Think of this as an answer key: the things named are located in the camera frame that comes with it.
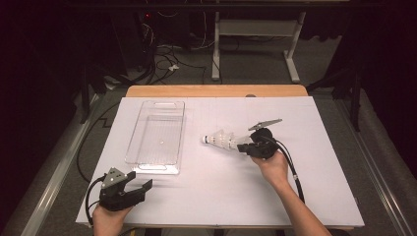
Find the black computer tower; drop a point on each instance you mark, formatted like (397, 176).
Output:
(131, 39)

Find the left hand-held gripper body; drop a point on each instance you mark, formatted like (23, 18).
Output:
(118, 198)

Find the white metal stand frame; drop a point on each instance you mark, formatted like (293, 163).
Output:
(255, 28)

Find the person's right hand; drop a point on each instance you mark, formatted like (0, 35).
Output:
(273, 170)

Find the person's left hand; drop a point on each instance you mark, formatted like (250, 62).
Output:
(106, 223)

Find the clear plastic container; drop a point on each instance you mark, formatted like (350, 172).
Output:
(155, 137)

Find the white plug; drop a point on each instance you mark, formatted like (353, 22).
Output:
(173, 67)

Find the black metal stand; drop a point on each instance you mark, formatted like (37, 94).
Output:
(85, 98)
(355, 98)

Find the aluminium rail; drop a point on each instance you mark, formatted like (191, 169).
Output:
(380, 183)
(55, 177)

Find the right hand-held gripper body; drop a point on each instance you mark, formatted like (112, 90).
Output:
(264, 147)

